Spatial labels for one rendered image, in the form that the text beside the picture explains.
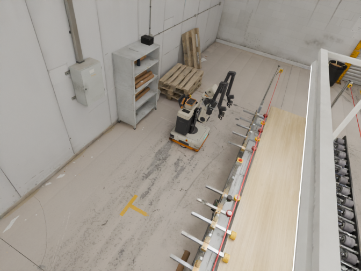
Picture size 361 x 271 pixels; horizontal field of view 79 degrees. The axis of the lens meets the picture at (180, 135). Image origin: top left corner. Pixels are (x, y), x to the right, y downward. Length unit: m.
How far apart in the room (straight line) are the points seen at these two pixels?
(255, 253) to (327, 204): 1.63
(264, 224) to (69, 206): 2.75
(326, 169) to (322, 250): 0.43
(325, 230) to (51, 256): 3.17
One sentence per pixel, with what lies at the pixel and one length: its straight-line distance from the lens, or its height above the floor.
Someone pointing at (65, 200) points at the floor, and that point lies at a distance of 3.90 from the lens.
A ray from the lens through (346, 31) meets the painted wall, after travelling 9.52.
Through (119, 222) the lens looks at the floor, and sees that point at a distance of 3.56.
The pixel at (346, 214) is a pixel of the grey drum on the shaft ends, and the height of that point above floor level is 0.84.
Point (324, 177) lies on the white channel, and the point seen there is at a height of 2.46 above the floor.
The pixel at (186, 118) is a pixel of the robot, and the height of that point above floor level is 0.73.
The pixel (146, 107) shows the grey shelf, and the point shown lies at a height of 0.14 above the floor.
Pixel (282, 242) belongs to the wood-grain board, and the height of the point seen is 0.90.
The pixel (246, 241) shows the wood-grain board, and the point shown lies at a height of 0.90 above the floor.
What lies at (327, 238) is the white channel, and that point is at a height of 2.46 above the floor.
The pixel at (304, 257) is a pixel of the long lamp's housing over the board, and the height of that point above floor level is 2.37.
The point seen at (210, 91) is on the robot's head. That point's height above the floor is 1.34.
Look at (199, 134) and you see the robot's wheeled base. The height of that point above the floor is 0.28.
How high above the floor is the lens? 3.22
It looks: 43 degrees down
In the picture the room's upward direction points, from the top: 10 degrees clockwise
